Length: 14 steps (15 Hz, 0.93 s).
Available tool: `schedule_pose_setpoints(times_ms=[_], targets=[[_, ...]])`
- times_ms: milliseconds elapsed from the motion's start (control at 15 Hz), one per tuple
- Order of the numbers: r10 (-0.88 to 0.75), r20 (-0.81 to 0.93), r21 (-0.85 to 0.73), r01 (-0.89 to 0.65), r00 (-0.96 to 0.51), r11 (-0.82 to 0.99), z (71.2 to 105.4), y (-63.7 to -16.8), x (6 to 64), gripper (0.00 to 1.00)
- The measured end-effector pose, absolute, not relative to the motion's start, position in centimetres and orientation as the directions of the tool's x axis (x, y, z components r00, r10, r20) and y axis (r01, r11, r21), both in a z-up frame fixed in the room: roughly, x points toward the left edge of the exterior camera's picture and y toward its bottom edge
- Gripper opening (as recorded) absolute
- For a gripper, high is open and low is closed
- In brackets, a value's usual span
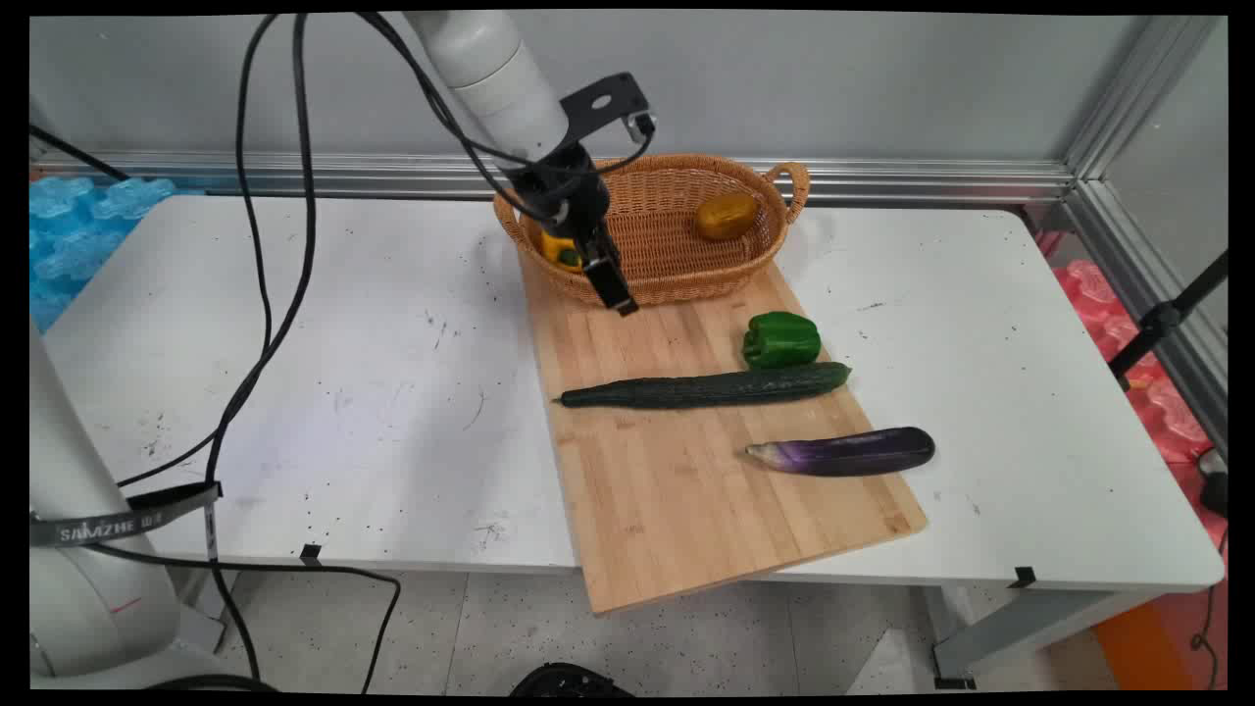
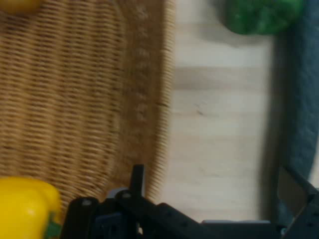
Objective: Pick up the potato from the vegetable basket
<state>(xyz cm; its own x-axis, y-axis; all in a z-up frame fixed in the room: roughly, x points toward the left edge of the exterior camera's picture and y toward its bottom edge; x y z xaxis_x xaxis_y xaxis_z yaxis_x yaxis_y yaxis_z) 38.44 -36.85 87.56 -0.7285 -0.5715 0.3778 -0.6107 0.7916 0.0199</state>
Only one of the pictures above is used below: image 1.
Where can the green bell pepper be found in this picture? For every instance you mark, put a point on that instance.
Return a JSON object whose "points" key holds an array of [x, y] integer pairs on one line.
{"points": [[782, 341]]}

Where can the black tape piece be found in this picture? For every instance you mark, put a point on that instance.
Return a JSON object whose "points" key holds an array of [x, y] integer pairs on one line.
{"points": [[311, 555], [1024, 578]]}

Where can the black power adapter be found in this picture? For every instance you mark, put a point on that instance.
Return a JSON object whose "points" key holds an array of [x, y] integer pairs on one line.
{"points": [[1216, 485]]}

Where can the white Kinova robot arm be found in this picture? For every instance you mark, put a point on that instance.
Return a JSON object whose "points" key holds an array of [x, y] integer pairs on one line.
{"points": [[500, 88]]}

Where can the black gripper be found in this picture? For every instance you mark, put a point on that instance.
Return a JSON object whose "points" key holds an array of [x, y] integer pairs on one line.
{"points": [[567, 196]]}

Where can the woven wicker basket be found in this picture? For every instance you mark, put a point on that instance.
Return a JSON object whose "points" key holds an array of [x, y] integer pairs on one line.
{"points": [[667, 265]]}

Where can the grey table leg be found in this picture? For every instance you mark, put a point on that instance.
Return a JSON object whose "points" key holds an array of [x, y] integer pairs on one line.
{"points": [[1029, 628]]}

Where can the long dark green cucumber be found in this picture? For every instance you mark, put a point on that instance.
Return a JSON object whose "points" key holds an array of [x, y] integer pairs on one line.
{"points": [[706, 387]]}

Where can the yellow bell pepper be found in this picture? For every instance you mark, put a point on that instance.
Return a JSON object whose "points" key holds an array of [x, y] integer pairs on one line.
{"points": [[559, 247]]}

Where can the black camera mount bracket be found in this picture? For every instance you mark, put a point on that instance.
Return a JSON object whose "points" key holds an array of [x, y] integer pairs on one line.
{"points": [[600, 103]]}

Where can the aluminium frame corner post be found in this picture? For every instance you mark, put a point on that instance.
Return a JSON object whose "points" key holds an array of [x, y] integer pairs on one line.
{"points": [[1128, 118]]}

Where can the black round floor object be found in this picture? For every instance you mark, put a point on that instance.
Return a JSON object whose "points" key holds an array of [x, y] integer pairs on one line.
{"points": [[569, 681]]}

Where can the brown potato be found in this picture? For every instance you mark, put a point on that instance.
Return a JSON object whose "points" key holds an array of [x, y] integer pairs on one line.
{"points": [[727, 218]]}

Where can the pink foam padding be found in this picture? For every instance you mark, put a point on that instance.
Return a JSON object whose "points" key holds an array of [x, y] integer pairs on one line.
{"points": [[1167, 402]]}

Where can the black tripod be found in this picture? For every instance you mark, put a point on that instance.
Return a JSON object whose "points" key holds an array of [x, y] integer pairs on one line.
{"points": [[1162, 319]]}

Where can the bamboo cutting board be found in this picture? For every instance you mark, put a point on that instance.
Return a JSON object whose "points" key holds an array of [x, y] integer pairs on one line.
{"points": [[686, 490]]}

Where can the horizontal aluminium frame rail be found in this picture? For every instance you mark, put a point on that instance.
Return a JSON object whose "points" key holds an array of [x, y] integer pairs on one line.
{"points": [[392, 175]]}

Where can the blue foam padding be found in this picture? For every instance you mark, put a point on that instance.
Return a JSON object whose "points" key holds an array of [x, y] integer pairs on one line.
{"points": [[69, 235]]}

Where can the purple eggplant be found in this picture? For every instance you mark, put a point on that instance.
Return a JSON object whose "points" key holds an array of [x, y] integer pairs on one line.
{"points": [[853, 453]]}

